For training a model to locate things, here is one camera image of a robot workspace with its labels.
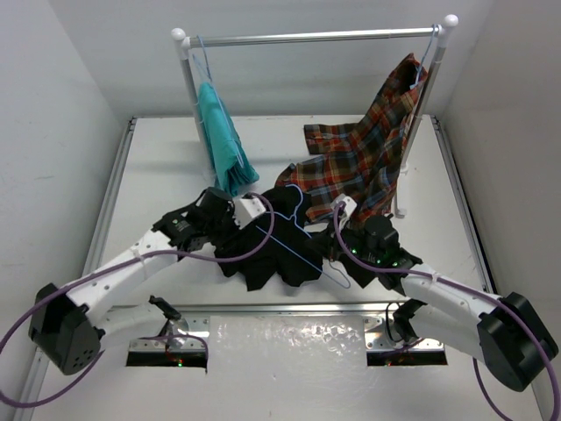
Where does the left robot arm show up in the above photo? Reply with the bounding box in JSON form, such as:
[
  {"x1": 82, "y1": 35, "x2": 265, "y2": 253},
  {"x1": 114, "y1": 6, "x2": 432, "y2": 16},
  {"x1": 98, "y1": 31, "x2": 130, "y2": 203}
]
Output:
[{"x1": 29, "y1": 188, "x2": 265, "y2": 375}]

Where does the teal shirt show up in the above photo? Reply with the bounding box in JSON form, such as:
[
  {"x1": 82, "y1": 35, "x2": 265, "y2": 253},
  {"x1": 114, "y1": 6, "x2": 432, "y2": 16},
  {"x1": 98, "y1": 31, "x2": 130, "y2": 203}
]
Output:
[{"x1": 198, "y1": 82, "x2": 259, "y2": 196}]

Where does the plaid flannel shirt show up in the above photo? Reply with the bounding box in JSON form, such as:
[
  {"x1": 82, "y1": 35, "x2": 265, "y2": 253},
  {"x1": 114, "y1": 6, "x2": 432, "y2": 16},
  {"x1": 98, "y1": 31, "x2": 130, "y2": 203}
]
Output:
[{"x1": 275, "y1": 54, "x2": 428, "y2": 226}]

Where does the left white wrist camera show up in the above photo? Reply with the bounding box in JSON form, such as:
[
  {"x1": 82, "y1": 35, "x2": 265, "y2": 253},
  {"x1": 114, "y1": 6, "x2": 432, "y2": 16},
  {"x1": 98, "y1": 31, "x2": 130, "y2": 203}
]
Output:
[{"x1": 233, "y1": 197, "x2": 266, "y2": 230}]

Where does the aluminium rail frame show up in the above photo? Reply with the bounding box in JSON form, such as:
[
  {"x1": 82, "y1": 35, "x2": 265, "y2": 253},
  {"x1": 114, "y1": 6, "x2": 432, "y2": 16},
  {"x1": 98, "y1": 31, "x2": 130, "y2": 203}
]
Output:
[{"x1": 14, "y1": 116, "x2": 486, "y2": 420}]

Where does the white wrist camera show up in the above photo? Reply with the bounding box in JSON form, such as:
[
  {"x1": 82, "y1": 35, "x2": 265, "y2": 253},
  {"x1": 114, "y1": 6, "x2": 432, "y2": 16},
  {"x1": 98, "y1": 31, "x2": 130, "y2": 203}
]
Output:
[
  {"x1": 330, "y1": 194, "x2": 357, "y2": 230},
  {"x1": 233, "y1": 197, "x2": 266, "y2": 230}
]

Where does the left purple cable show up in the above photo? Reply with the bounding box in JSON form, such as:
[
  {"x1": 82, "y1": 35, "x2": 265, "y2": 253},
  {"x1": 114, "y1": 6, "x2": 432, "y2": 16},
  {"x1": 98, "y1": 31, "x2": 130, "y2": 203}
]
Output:
[{"x1": 0, "y1": 191, "x2": 276, "y2": 409}]

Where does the blue hanger holding plaid shirt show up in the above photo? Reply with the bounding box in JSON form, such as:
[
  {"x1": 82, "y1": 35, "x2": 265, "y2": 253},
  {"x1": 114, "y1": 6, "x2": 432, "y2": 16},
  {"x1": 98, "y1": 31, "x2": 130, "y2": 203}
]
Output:
[{"x1": 409, "y1": 24, "x2": 438, "y2": 89}]

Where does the blue wire hanger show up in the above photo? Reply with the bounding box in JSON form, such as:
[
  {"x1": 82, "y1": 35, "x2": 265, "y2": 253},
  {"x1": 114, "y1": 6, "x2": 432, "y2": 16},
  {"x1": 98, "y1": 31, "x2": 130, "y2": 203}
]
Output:
[{"x1": 263, "y1": 183, "x2": 351, "y2": 289}]

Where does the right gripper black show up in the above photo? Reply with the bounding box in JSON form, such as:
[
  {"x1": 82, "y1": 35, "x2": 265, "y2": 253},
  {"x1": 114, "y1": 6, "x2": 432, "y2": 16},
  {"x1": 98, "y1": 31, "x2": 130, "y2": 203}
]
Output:
[{"x1": 304, "y1": 215, "x2": 380, "y2": 264}]

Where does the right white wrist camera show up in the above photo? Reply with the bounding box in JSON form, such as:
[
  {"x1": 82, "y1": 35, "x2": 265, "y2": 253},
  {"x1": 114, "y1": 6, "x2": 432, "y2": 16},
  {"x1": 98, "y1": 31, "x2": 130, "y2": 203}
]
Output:
[{"x1": 330, "y1": 194, "x2": 357, "y2": 230}]

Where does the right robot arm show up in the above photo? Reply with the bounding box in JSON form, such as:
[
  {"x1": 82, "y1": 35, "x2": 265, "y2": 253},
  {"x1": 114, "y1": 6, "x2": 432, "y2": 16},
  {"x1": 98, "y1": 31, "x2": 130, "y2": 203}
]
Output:
[{"x1": 306, "y1": 216, "x2": 559, "y2": 392}]

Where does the black shirt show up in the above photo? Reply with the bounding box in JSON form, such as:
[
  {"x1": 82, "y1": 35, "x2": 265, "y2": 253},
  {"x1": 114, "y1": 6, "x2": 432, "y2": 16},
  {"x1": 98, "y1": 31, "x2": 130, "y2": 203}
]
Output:
[{"x1": 215, "y1": 194, "x2": 375, "y2": 291}]

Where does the white metal clothes rack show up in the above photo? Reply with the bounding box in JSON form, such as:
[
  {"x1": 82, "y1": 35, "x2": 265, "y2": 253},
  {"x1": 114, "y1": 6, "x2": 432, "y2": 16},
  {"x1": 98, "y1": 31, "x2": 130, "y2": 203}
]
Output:
[{"x1": 171, "y1": 14, "x2": 458, "y2": 218}]

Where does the white foam front panel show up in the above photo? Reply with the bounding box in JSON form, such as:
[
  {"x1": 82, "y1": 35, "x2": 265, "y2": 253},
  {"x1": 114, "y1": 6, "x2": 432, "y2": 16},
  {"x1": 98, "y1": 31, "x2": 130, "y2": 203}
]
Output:
[{"x1": 30, "y1": 313, "x2": 544, "y2": 421}]

